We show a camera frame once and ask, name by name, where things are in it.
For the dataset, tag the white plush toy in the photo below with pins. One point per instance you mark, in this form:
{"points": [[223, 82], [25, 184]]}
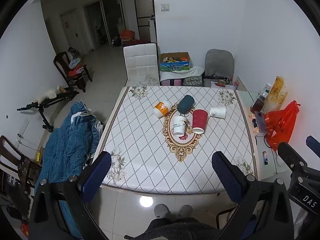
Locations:
{"points": [[50, 93]]}

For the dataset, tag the pink stool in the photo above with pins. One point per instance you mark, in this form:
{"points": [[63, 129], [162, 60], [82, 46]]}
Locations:
{"points": [[171, 82]]}

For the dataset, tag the yellow plastic bag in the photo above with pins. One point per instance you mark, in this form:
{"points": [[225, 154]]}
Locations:
{"points": [[275, 93]]}

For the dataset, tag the black metal stool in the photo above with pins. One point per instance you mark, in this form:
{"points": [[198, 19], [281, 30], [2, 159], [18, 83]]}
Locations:
{"points": [[226, 215]]}

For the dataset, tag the dark teal cup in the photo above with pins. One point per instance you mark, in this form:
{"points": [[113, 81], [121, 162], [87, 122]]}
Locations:
{"points": [[185, 104]]}

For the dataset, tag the white padded chair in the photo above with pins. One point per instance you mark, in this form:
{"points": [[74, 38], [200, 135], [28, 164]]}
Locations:
{"points": [[141, 63]]}

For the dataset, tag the dark wooden chair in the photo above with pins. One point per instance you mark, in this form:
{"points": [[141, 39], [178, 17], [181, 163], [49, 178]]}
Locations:
{"points": [[66, 63], [15, 162]]}

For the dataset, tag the white cloth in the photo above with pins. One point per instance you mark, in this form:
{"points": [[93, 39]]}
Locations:
{"points": [[185, 71]]}

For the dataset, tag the black folding stand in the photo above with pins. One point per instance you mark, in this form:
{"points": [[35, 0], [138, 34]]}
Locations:
{"points": [[46, 105]]}

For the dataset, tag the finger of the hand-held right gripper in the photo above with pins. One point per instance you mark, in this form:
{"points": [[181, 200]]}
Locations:
{"points": [[291, 156], [313, 142]]}

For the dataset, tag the plain white paper cup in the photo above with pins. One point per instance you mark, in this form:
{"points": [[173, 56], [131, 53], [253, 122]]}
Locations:
{"points": [[218, 112]]}

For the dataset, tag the wooden double door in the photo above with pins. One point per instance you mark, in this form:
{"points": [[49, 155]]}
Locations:
{"points": [[73, 30]]}

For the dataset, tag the red paper cup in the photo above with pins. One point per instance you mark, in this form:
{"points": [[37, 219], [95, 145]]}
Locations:
{"points": [[199, 120]]}

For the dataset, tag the glass side table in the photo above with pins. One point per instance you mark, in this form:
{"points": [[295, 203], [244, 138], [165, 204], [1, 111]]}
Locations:
{"points": [[265, 152]]}

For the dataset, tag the bottle with brown liquid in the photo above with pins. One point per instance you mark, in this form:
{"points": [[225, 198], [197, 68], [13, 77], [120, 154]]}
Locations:
{"points": [[257, 105]]}

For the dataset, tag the grey slipper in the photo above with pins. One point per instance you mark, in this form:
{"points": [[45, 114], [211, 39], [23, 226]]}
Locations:
{"points": [[161, 210], [185, 210]]}

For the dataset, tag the white wall switch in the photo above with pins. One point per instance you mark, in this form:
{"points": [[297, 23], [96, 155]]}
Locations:
{"points": [[165, 7]]}

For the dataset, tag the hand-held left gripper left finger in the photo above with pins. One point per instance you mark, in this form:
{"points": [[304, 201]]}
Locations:
{"points": [[98, 173]]}

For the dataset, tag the diamond patterned tablecloth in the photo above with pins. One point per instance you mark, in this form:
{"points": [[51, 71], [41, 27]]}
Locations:
{"points": [[140, 142]]}

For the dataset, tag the person's dark fleece pants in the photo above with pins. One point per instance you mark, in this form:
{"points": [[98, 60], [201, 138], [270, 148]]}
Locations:
{"points": [[180, 230]]}

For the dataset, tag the white printed paper cup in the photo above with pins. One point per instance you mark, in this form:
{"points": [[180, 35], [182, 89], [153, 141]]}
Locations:
{"points": [[179, 126]]}

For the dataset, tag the orange plastic bag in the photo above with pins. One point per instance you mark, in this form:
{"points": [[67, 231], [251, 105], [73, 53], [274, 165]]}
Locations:
{"points": [[281, 127]]}

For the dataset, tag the pile of clothes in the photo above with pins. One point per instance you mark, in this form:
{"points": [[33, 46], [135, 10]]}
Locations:
{"points": [[75, 66]]}

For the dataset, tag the cardboard box with green print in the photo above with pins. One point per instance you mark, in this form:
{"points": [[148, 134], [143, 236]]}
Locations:
{"points": [[175, 61]]}

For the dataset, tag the black patterned bag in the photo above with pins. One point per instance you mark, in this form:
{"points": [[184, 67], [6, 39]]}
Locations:
{"points": [[192, 81]]}

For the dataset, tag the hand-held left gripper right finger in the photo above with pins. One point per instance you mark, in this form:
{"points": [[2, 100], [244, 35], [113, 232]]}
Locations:
{"points": [[225, 173]]}

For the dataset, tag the orange paper cup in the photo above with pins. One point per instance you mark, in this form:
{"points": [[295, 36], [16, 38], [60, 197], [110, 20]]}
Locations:
{"points": [[161, 109]]}

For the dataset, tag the grey cushioned armchair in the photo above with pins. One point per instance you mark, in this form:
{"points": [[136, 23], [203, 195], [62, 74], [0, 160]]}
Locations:
{"points": [[218, 63]]}

